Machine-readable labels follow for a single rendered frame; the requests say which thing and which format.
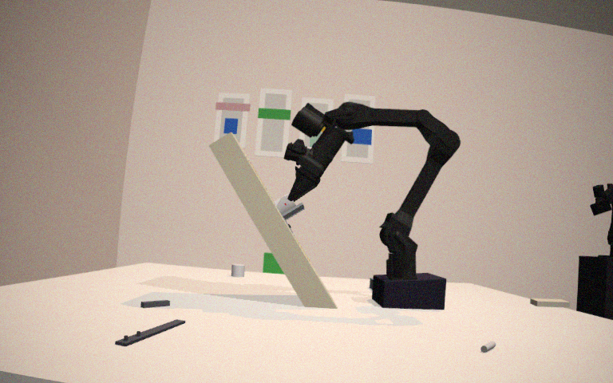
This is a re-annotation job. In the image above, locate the white cylinder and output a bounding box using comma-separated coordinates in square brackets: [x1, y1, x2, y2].
[274, 193, 296, 214]

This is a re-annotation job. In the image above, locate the beige flat rectangular block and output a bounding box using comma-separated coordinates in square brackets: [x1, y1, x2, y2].
[530, 298, 570, 308]

